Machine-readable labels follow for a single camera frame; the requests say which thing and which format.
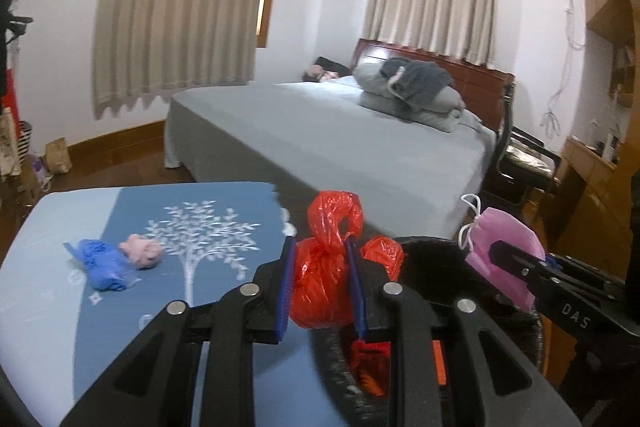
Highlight brown paper bag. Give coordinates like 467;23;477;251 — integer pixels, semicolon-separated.
44;138;73;174

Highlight beige tote bag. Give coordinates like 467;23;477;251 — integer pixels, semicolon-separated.
0;107;21;179

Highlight blue plastic bag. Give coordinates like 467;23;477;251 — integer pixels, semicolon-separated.
63;239;139;291

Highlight pink face mask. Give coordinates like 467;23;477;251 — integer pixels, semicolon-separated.
457;193;546;312

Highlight dark grey towel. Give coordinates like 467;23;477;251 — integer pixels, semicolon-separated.
380;57;462;114

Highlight red hanging garment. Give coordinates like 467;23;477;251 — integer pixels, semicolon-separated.
1;68;21;138

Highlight folded grey quilt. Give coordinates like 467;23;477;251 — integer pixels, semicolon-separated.
352;57;483;133

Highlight wooden desk cabinet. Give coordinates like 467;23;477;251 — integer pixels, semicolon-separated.
540;0;639;277

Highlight wooden coat rack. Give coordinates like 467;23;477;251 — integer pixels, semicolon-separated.
0;0;34;72

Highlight red plastic bag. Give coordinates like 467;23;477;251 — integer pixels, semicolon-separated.
290;191;405;343

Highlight white hanging cables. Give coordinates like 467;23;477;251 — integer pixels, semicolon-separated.
540;0;586;141

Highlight red cloth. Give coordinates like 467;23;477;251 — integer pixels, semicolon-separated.
347;339;390;398

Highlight blue tree-print tablecloth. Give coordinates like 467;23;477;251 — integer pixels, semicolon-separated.
1;182;294;426

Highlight left beige curtain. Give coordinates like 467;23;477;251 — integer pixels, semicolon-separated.
92;0;260;109

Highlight black office chair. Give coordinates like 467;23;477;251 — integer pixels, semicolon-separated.
482;83;561;210

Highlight red wooden headboard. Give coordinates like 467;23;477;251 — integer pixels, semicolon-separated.
350;39;515;131

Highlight black-lined trash bin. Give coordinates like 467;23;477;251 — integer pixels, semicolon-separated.
310;236;544;426

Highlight black bag beside bed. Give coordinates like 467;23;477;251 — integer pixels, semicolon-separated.
302;56;350;82

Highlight pink crumpled tissue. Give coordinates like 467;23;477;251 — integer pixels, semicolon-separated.
118;234;163;270

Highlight bed with grey sheet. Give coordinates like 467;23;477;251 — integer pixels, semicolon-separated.
164;82;496;239

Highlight striped bag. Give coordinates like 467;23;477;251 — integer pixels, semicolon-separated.
17;120;32;164

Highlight orange foam net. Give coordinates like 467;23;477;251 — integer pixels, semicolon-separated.
432;340;447;387

